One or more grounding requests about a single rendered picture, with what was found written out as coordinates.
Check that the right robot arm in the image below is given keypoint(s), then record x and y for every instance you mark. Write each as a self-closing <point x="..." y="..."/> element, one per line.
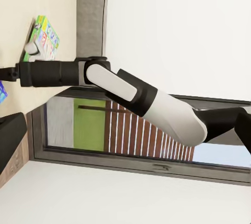
<point x="176" y="118"/>

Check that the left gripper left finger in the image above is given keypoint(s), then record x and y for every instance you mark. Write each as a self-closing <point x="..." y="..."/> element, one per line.
<point x="12" y="130"/>

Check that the door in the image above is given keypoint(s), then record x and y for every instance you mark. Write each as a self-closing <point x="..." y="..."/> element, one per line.
<point x="80" y="126"/>

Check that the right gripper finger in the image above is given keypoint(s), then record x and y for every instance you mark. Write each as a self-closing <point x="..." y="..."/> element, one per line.
<point x="10" y="74"/>

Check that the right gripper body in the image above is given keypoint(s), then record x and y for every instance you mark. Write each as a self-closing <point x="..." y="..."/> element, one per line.
<point x="40" y="73"/>

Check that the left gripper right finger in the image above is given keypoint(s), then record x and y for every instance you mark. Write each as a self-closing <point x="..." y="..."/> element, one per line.
<point x="243" y="129"/>

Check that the bed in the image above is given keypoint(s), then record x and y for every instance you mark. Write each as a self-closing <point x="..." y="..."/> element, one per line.
<point x="81" y="26"/>

